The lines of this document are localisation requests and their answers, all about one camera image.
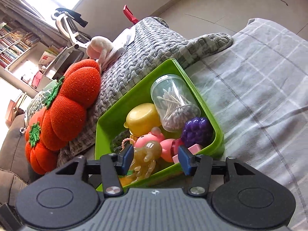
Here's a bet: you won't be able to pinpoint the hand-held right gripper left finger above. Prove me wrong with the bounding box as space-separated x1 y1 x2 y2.
54 146 134 197

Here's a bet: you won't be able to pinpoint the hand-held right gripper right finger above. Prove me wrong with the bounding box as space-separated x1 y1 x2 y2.
177 146 261 197

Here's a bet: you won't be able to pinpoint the small pink box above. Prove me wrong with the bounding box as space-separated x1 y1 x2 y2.
172 144 201 164

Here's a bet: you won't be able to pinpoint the tortoiseshell hair claw clip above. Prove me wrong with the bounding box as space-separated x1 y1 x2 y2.
110 135 130 153

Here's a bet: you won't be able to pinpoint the yellow plastic pumpkin toy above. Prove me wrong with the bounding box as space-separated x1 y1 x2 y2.
119 170 137 187

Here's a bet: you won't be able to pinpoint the tan rubber octopus toy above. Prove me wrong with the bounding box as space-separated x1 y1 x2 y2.
129 141 162 183

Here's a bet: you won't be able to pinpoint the pink pig toy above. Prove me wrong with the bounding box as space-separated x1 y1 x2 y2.
120 127 186 163

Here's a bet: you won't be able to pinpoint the purple toy grapes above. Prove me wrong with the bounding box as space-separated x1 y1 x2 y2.
180 117 214 148

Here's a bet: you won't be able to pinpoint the yellow toy pot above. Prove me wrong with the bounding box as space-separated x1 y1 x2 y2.
124 103 161 136

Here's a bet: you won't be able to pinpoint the clear cotton swab jar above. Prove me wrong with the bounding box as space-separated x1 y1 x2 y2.
150 74 201 133

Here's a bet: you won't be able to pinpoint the green plastic bin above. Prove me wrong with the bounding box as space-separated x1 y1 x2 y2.
95 58 225 193

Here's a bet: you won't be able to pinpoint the large orange pumpkin cushion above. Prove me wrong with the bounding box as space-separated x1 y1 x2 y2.
38 59 101 151

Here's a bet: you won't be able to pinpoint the small orange pumpkin cushion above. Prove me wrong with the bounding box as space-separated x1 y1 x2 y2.
25 112 58 175

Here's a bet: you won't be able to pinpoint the grey grid bed sheet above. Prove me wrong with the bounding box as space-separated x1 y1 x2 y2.
190 18 308 231

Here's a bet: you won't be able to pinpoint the green patterned cushion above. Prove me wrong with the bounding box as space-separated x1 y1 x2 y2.
26 78 63 123

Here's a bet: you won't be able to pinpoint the grey fabric sofa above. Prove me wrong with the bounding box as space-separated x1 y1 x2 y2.
0 114 32 206

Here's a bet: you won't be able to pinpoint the grey checked quilt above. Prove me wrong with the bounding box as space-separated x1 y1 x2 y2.
56 16 234 166

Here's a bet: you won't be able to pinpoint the white plush toy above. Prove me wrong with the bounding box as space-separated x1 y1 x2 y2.
87 36 113 65

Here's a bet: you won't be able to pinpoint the white desk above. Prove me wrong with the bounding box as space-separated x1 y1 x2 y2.
40 46 89 82

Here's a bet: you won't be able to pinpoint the white papers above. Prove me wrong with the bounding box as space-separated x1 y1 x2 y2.
112 28 137 53

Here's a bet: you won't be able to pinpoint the white office chair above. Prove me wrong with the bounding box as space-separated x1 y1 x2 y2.
51 8 93 51

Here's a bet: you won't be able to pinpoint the red plastic object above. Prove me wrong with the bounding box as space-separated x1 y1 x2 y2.
123 5 139 25

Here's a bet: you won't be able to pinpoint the black cloth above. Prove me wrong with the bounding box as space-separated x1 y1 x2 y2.
55 8 87 28

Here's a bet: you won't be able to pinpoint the bookshelf with books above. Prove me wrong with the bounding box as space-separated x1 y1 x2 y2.
0 22 40 70

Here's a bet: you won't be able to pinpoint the grey curtain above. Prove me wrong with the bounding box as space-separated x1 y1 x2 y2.
0 0 70 41

